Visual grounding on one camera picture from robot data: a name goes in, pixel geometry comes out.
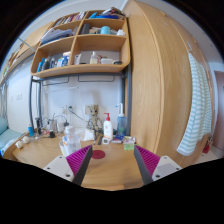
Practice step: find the flat round red coaster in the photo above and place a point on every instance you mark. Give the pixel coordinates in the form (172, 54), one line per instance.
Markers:
(98, 154)

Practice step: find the long wooden bed rail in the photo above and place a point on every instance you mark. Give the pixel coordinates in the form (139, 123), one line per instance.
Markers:
(30, 41)

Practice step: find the small blue bottle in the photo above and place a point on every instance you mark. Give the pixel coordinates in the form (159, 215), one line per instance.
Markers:
(30, 130)

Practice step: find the dark blue box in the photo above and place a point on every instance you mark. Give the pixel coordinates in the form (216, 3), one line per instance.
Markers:
(117, 139)

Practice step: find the wooden shelf unit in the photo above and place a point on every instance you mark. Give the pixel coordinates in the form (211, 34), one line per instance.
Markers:
(100, 68)

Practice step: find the wooden tree figurine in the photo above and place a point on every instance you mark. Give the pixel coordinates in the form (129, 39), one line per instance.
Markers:
(95, 116)

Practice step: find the blue spray bottle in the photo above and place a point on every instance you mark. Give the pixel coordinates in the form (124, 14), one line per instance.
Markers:
(121, 125)

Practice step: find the green packet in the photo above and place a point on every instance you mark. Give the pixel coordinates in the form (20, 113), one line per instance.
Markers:
(128, 146)

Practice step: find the wooden wardrobe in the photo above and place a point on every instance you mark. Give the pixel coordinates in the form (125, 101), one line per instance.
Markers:
(160, 83)

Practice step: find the white charger block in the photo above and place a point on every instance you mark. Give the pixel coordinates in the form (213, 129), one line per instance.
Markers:
(60, 127)

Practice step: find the black upright shaver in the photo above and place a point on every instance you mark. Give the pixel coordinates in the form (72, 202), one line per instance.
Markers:
(38, 126)

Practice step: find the light blue bedding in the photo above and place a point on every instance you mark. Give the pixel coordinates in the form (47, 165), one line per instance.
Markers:
(6, 135)

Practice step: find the white tissue pack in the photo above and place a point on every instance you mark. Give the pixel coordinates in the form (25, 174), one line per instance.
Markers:
(87, 135)

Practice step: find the black charger block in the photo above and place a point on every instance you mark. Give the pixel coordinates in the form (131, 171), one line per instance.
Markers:
(52, 134)

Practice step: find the small white clock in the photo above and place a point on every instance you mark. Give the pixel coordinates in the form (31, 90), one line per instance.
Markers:
(106, 140)

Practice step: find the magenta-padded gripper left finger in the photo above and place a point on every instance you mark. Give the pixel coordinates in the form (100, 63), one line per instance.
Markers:
(78, 159)

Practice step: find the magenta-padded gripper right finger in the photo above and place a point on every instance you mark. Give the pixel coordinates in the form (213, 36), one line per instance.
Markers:
(148, 160)

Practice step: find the clear plastic water bottle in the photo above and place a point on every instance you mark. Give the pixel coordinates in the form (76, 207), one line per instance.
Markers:
(71, 140)

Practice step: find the grey metal desk frame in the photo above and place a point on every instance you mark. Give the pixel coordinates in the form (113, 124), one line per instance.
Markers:
(128, 100)

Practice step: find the white pump bottle red top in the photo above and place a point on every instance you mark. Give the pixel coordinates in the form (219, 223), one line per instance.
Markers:
(107, 129)

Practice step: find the pink white packet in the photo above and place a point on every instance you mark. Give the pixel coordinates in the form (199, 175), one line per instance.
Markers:
(130, 139)

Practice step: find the green striped white towel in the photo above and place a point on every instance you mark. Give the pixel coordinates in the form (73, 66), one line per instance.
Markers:
(196, 110)

